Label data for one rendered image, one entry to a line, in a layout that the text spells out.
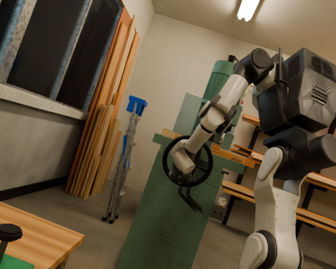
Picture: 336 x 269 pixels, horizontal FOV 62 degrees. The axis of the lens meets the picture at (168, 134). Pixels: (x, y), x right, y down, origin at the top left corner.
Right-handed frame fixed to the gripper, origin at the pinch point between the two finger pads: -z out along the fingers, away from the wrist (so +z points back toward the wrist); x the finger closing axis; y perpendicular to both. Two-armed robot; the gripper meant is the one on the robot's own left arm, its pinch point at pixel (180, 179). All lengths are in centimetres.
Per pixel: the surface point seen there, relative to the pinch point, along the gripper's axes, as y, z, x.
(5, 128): 21, -21, -126
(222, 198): 2.0, -18.1, 25.3
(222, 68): 80, 9, 13
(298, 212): 86, -218, 148
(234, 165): 22.2, -13.4, 29.8
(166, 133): 44, -26, -17
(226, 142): 51, -34, 26
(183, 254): -28, -44, 10
